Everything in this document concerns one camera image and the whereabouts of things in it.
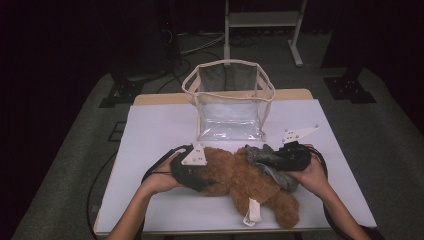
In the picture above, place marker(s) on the white metal stand frame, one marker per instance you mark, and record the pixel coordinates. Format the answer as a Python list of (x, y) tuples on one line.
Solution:
[(263, 19)]

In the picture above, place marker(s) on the black floor plate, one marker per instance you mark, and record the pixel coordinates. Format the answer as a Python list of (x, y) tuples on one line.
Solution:
[(117, 131)]

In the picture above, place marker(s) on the person's right hand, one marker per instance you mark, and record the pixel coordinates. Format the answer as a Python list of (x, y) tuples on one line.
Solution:
[(315, 176)]

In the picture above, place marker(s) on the clear plastic bag beige trim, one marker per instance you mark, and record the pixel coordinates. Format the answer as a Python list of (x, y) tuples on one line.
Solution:
[(230, 116)]

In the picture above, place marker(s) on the brown teddy bear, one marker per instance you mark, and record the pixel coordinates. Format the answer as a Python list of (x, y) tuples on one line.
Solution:
[(240, 176)]

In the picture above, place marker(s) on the grey fuzzy doll garment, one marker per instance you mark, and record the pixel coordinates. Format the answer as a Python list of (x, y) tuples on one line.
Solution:
[(260, 156)]

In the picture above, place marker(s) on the black stand with base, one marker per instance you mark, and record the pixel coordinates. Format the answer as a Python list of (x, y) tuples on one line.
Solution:
[(123, 91), (350, 88)]

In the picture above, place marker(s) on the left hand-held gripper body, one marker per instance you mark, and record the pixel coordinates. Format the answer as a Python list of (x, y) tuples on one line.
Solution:
[(195, 158)]

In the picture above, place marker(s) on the wooden table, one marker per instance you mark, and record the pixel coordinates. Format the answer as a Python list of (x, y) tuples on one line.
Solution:
[(160, 98)]

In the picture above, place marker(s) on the person's left hand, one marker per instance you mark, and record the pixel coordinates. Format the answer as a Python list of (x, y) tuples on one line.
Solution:
[(161, 181)]

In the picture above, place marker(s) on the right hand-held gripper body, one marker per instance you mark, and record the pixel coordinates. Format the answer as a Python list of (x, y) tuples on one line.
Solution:
[(295, 158)]

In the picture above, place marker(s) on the white table cover sheet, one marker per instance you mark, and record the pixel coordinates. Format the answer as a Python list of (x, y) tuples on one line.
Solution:
[(160, 123)]

